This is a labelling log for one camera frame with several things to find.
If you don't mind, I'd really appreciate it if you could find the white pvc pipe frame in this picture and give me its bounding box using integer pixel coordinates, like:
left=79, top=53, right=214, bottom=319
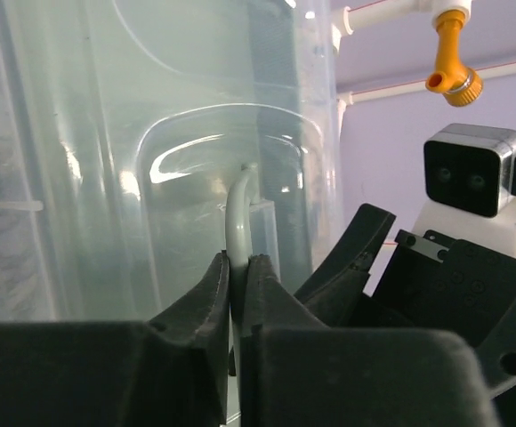
left=331, top=0, right=516, bottom=108

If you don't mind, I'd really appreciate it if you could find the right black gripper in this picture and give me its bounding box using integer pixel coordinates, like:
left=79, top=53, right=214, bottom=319
left=293, top=203, right=516, bottom=397

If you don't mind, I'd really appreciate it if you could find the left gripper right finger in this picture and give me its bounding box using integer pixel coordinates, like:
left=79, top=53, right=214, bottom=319
left=238, top=255, right=499, bottom=426

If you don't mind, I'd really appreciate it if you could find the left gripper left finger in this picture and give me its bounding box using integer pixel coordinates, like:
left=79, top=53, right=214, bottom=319
left=0, top=253, right=230, bottom=426

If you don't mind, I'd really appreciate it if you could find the green tool box clear lid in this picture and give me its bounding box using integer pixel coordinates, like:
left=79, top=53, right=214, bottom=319
left=0, top=1, right=343, bottom=323

